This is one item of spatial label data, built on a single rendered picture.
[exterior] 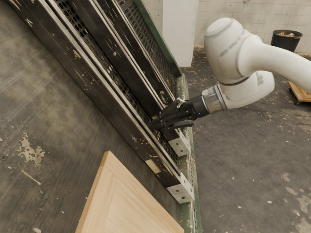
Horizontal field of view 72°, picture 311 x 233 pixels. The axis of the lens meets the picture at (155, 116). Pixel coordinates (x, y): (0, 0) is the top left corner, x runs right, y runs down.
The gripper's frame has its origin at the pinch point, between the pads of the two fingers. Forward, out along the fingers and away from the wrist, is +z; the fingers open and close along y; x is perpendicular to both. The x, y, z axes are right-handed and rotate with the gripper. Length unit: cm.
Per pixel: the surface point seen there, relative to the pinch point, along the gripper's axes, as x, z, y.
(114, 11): -44, 3, 37
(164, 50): -118, 6, -11
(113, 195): 29.9, 7.0, 4.1
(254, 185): -71, -16, -154
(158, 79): -43.5, 2.6, -2.1
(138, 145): 8.1, 5.7, 0.0
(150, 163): 7.8, 6.6, -10.2
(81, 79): 8.0, 6.4, 28.8
